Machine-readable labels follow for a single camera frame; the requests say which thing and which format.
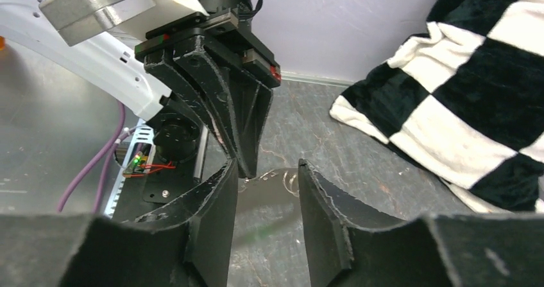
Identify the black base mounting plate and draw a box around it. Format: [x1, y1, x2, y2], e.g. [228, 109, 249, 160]
[111, 123, 226, 224]

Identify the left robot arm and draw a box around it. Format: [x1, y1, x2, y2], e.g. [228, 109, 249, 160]
[1, 0, 282, 178]

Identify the black and white checkered pillow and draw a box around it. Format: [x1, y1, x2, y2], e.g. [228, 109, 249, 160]
[329, 0, 543, 213]

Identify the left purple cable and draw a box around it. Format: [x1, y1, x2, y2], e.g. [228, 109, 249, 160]
[56, 102, 141, 214]

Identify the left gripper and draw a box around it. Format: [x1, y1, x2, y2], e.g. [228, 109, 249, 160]
[135, 10, 282, 178]

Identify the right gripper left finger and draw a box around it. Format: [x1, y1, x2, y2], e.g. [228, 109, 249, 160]
[1, 160, 238, 286]

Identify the metal key organizer plate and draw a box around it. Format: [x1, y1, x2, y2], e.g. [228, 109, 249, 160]
[236, 168, 300, 219]

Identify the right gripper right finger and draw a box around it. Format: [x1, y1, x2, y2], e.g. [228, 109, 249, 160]
[298, 159, 543, 286]

